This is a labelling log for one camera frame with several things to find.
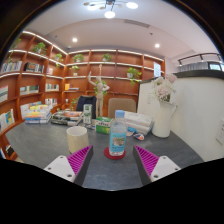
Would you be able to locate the white book stack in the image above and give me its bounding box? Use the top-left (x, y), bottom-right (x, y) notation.
top-left (123, 110), bottom-right (155, 136)

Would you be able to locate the white green drink carton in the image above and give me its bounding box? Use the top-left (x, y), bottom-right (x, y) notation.
top-left (82, 103), bottom-right (93, 126)

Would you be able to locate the multi-bulb ceiling chandelier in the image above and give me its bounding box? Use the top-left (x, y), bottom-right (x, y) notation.
top-left (83, 0), bottom-right (139, 20)

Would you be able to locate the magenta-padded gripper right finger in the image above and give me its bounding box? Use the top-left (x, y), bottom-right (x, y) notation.
top-left (132, 145), bottom-right (182, 187)

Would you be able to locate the ceiling air vent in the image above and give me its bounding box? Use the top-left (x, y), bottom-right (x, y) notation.
top-left (123, 19), bottom-right (150, 29)

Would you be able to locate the white ceramic pitcher vase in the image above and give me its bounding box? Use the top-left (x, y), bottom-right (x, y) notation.
top-left (151, 100), bottom-right (178, 139)

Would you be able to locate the cream ceramic cup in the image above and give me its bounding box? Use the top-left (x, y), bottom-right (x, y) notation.
top-left (66, 125), bottom-right (90, 154)

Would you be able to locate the wooden artist mannequin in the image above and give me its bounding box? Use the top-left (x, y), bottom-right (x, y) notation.
top-left (87, 63), bottom-right (111, 118)

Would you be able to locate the wooden shelf unit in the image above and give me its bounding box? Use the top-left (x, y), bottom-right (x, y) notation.
top-left (0, 30), bottom-right (166, 161)

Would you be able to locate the dark blue chair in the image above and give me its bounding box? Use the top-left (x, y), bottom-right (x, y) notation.
top-left (75, 95), bottom-right (98, 119)

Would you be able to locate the green cardboard box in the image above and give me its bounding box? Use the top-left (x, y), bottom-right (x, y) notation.
top-left (95, 116), bottom-right (113, 135)

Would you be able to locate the beige upholstered chair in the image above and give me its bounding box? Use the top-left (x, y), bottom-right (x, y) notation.
top-left (107, 97), bottom-right (138, 118)

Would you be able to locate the colourful book stack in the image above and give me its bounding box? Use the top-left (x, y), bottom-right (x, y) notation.
top-left (24, 104), bottom-right (53, 125)

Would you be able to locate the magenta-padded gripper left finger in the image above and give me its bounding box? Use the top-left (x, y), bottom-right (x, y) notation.
top-left (44, 144), bottom-right (95, 187)

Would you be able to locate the grey curtain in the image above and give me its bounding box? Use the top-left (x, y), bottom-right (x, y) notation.
top-left (179, 62), bottom-right (211, 73)

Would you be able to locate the clear plastic water bottle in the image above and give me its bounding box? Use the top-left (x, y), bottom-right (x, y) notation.
top-left (108, 109), bottom-right (128, 157)

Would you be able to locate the pale pink flower bouquet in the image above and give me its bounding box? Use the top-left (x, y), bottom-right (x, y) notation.
top-left (148, 73), bottom-right (178, 104)

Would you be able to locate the black ceiling track rail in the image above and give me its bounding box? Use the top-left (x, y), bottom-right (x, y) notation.
top-left (177, 52), bottom-right (223, 67)

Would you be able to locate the dark magazine stack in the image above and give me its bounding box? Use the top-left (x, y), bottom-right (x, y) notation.
top-left (50, 110), bottom-right (84, 127)

